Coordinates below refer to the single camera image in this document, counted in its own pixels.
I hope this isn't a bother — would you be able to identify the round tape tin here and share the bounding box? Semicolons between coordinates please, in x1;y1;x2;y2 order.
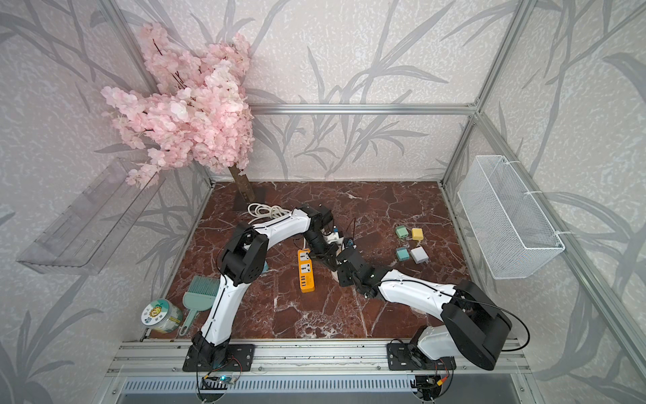
140;299;183;333

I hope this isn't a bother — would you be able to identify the green dustpan brush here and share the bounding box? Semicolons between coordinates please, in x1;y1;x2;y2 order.
178;276;220;337

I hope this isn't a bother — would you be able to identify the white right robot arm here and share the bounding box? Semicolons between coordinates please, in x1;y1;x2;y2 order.
336;247;512;370

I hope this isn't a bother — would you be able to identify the white wire mesh basket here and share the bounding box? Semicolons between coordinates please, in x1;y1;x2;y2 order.
458;155;565;280

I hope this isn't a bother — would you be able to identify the pink cherry blossom tree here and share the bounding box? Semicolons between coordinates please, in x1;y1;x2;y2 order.
101;23;257;203

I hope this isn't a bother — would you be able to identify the white cable of blue strip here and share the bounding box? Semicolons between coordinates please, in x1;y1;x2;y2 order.
246;201;291;223

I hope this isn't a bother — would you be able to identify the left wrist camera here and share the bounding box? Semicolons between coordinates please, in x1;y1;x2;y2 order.
325;228;344;245

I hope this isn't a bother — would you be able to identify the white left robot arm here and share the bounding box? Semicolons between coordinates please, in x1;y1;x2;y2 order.
192;205;339;365

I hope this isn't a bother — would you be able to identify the white charger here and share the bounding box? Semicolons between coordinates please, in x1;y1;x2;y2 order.
410;247;429;264

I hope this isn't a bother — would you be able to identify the yellow plug adapter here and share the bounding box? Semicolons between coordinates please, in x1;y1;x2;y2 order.
410;227;424;243

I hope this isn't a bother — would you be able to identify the clear acrylic wall shelf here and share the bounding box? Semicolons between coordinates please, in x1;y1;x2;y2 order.
17;158;166;275

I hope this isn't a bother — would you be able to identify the green plug adapter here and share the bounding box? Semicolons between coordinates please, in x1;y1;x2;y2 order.
395;226;409;239

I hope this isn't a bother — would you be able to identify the teal plug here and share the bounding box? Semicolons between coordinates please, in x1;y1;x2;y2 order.
395;247;410;262

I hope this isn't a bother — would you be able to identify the orange power strip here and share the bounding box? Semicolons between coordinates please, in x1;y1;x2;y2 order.
298;248;315;293

